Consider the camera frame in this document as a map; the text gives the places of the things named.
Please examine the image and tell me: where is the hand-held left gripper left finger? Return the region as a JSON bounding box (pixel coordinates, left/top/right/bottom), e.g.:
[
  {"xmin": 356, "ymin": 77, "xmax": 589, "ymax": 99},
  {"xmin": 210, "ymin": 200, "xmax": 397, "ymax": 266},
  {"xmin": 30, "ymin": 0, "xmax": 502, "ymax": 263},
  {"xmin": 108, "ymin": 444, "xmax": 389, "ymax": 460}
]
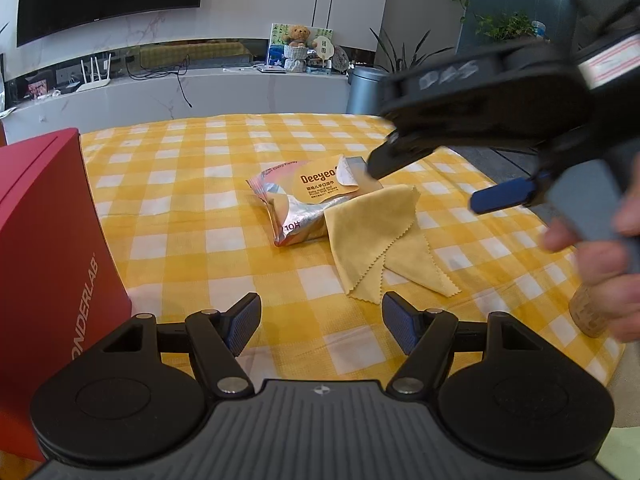
[{"xmin": 85, "ymin": 292, "xmax": 262, "ymax": 399}]

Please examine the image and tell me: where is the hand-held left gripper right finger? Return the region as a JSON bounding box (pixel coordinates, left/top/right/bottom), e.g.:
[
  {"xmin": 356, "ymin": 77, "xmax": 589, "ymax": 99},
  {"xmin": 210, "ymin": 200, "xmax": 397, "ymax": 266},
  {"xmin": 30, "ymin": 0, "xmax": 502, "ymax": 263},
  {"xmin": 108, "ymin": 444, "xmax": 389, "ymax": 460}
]
[{"xmin": 381, "ymin": 291, "xmax": 556, "ymax": 400}]

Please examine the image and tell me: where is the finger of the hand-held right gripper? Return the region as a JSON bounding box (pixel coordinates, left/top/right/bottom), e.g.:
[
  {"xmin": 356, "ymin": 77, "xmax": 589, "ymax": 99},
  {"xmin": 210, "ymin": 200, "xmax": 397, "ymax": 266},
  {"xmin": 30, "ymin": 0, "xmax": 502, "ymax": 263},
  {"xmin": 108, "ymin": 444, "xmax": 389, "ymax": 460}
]
[
  {"xmin": 366, "ymin": 130, "xmax": 437, "ymax": 180},
  {"xmin": 469, "ymin": 170, "xmax": 553, "ymax": 214}
]

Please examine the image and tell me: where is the yellow cleaning cloth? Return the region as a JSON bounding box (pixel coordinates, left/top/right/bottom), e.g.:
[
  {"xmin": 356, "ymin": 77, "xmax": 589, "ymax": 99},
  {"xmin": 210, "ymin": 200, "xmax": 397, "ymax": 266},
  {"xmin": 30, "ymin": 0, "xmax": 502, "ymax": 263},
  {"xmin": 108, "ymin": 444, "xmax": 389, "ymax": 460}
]
[{"xmin": 324, "ymin": 184, "xmax": 461, "ymax": 306}]

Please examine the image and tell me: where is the silver wet wipes packet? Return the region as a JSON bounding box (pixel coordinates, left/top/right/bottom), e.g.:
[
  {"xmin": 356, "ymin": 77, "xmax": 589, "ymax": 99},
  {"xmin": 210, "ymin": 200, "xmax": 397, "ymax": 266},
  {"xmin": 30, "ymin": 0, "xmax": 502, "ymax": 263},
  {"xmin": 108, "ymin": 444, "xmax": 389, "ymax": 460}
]
[{"xmin": 246, "ymin": 152, "xmax": 385, "ymax": 248}]

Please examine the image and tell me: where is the person's right hand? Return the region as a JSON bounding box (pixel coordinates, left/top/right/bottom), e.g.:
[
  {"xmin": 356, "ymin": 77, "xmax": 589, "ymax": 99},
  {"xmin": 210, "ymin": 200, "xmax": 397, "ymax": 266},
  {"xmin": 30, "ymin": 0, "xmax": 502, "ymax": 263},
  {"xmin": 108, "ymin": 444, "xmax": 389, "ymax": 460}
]
[{"xmin": 542, "ymin": 152, "xmax": 640, "ymax": 343}]

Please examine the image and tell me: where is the bushy green potted plant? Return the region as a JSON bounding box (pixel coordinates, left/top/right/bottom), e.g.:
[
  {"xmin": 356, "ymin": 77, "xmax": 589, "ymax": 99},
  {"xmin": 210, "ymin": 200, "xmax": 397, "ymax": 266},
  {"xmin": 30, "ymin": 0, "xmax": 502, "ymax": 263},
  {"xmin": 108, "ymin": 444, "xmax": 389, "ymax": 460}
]
[{"xmin": 475, "ymin": 12, "xmax": 548, "ymax": 43}]

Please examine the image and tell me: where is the grey-blue trash can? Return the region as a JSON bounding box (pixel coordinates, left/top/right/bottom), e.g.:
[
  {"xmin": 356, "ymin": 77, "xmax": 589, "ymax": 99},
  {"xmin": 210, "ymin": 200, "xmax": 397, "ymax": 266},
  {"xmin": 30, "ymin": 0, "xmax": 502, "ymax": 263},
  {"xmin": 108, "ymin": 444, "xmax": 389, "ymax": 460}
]
[{"xmin": 346, "ymin": 65, "xmax": 396, "ymax": 117}]

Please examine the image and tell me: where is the yellow checkered tablecloth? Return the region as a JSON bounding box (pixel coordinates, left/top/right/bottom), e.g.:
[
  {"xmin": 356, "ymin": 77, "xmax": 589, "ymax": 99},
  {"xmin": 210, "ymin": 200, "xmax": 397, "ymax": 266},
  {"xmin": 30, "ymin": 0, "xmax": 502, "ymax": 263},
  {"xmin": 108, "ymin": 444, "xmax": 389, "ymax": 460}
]
[{"xmin": 77, "ymin": 112, "xmax": 626, "ymax": 396}]

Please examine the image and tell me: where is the tall leafy floor plant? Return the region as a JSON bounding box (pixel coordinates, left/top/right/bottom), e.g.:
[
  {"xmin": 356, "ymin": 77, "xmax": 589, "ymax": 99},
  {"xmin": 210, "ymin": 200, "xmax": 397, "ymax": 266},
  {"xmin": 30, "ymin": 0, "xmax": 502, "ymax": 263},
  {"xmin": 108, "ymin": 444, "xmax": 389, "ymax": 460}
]
[{"xmin": 370, "ymin": 27, "xmax": 456, "ymax": 73}]

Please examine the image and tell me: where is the cork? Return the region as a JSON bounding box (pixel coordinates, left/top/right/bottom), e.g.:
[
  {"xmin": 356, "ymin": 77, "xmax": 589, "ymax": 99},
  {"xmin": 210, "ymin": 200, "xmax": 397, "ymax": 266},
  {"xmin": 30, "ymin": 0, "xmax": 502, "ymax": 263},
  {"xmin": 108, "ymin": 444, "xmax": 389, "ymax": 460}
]
[{"xmin": 568, "ymin": 284, "xmax": 613, "ymax": 338}]

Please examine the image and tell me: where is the teddy bear in white basket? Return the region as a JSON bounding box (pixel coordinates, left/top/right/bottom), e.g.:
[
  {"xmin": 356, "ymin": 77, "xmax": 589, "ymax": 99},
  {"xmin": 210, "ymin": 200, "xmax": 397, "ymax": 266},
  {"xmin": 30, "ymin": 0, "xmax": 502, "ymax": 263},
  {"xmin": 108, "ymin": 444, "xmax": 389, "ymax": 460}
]
[{"xmin": 284, "ymin": 25, "xmax": 311, "ymax": 73}]

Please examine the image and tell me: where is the green printed picture board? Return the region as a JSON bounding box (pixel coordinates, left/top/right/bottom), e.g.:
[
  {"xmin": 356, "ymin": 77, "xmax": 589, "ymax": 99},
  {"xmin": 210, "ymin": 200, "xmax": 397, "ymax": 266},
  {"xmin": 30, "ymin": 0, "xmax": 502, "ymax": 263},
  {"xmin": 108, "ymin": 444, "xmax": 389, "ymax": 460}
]
[{"xmin": 269, "ymin": 22, "xmax": 335, "ymax": 68}]

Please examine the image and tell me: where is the red cube box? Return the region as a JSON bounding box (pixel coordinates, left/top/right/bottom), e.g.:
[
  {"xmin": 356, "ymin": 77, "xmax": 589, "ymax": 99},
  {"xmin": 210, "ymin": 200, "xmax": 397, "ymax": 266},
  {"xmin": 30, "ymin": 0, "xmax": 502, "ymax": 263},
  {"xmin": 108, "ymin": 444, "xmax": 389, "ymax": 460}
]
[{"xmin": 0, "ymin": 128, "xmax": 133, "ymax": 463}]

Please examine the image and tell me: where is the white marble television console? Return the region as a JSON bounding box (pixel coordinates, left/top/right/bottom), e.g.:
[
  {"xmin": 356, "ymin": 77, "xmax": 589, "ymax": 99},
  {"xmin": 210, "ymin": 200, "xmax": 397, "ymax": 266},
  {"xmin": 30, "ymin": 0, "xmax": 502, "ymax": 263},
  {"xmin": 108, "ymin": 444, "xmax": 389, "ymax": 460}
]
[{"xmin": 0, "ymin": 60, "xmax": 351, "ymax": 146}]

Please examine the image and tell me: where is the white router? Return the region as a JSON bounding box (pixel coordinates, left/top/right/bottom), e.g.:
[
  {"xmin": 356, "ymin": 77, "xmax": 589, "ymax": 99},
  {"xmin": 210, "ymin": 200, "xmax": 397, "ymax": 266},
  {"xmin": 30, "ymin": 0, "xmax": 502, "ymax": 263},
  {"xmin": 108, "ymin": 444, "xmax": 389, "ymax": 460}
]
[{"xmin": 80, "ymin": 56, "xmax": 112, "ymax": 92}]

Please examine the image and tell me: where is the black cable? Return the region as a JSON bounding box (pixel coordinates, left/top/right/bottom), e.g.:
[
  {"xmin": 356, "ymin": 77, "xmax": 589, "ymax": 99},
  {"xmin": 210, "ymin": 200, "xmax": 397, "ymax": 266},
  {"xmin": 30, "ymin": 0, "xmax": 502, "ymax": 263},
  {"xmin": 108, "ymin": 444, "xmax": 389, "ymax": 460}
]
[{"xmin": 127, "ymin": 55, "xmax": 195, "ymax": 108}]

